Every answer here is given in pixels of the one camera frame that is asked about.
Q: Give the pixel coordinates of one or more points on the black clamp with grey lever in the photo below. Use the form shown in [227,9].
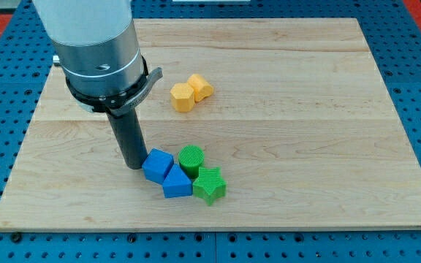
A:
[130,98]

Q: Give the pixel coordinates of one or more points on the blue triangle block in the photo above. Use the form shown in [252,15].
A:
[176,183]

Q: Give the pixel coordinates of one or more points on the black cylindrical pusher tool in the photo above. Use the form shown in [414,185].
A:
[129,137]

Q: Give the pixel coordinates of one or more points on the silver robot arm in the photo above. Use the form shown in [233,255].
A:
[97,46]

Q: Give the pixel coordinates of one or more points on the wooden board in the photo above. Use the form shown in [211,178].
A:
[300,123]

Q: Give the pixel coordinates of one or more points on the green star block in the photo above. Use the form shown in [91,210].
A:
[209,185]

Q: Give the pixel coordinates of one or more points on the blue cube block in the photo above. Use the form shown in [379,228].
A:
[157,165]

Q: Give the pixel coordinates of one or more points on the green cylinder block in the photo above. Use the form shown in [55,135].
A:
[191,158]

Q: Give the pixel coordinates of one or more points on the yellow heart block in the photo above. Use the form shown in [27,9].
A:
[202,88]

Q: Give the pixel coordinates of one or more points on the yellow hexagon block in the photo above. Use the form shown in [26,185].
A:
[182,97]

